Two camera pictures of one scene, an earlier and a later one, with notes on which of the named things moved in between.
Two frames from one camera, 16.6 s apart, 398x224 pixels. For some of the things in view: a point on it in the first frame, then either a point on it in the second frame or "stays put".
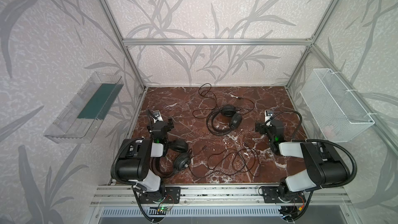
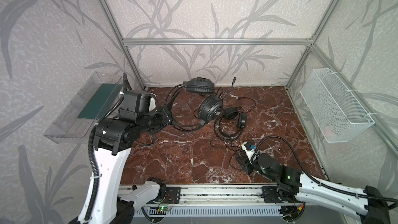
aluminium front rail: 126,195 stays put
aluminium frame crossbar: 217,42 stays put
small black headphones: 227,110 → 231,113
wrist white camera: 268,113 → 249,152
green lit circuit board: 164,208 stays put
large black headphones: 183,161 → 211,106
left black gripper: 160,125 → 163,117
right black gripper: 266,127 → 245,161
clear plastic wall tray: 81,117 stays put
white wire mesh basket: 338,114 stays put
